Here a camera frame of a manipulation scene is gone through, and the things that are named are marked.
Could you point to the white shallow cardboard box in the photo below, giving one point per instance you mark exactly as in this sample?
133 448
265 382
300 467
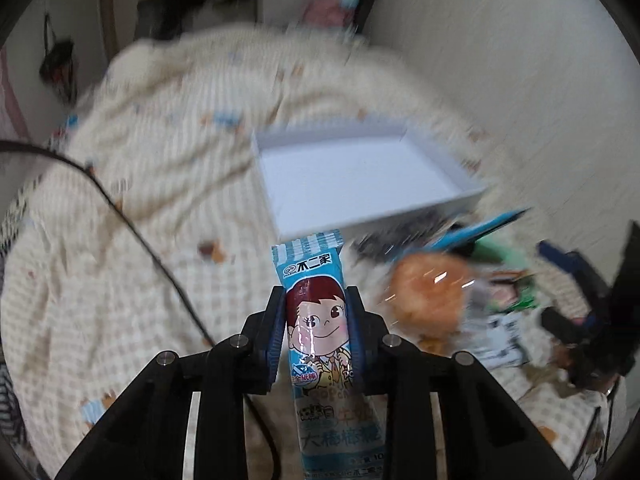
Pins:
358 177

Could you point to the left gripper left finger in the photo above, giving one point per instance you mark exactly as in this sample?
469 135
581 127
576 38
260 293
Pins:
264 332

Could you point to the cream checkered bed quilt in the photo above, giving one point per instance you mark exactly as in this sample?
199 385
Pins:
169 246

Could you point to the dark clear snack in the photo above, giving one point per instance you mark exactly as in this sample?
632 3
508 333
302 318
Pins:
388 244

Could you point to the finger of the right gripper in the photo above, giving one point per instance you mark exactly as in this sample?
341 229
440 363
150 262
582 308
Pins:
569 262
561 328

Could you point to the blue cartoon girl candy packet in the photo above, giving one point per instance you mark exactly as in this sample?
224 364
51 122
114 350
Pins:
339 433

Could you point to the green snack packet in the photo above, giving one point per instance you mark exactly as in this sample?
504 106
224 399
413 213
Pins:
511 281

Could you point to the pink clothes pile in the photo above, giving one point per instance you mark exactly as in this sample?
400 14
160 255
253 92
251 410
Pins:
326 14

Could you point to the black hanging bag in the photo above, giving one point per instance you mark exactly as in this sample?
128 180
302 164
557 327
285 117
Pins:
58 67

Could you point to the black white tissue pack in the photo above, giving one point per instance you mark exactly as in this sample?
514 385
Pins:
494 339

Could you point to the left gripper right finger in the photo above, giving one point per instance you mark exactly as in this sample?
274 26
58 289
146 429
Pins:
366 331

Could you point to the brown bread bun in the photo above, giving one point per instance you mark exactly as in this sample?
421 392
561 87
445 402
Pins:
428 293

